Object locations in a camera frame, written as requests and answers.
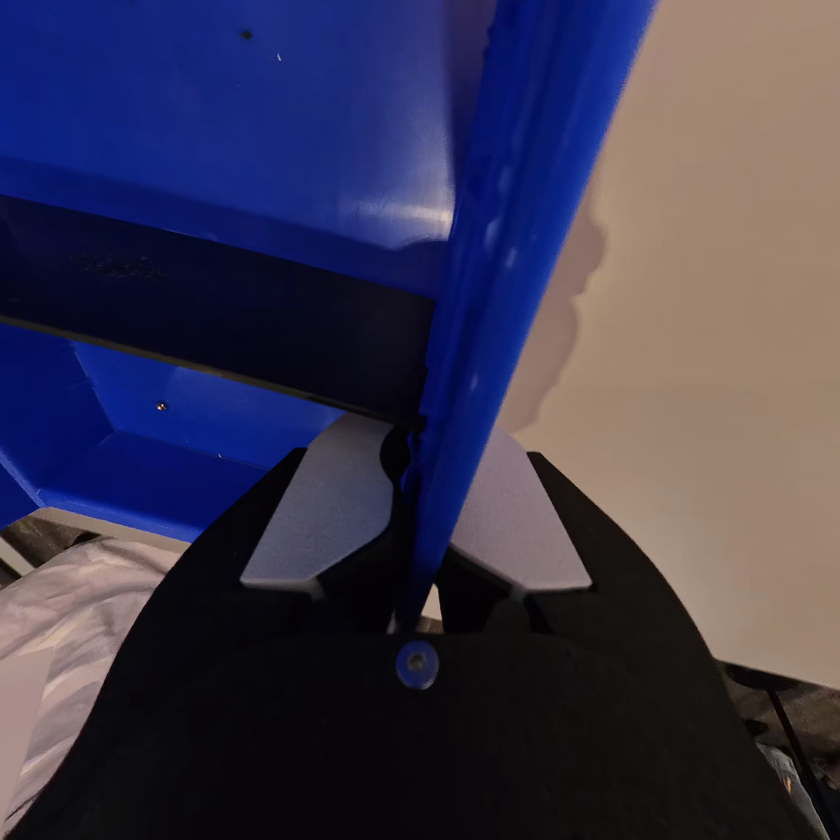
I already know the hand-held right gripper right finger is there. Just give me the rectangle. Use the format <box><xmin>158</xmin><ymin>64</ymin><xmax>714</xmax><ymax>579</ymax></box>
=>
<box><xmin>441</xmin><ymin>425</ymin><xmax>593</xmax><ymax>611</ymax></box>

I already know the person's white shirt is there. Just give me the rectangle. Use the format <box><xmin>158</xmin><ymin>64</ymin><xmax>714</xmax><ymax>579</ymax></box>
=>
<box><xmin>0</xmin><ymin>537</ymin><xmax>193</xmax><ymax>811</ymax></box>

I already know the black bin divider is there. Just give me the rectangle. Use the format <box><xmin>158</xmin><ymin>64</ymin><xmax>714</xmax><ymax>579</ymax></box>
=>
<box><xmin>0</xmin><ymin>193</ymin><xmax>439</xmax><ymax>432</ymax></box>

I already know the blue plastic bin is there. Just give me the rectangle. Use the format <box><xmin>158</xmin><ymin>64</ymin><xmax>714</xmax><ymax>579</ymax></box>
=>
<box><xmin>0</xmin><ymin>0</ymin><xmax>659</xmax><ymax>634</ymax></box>

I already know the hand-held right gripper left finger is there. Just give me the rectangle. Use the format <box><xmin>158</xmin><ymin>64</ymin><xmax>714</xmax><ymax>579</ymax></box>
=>
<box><xmin>238</xmin><ymin>413</ymin><xmax>403</xmax><ymax>599</ymax></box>

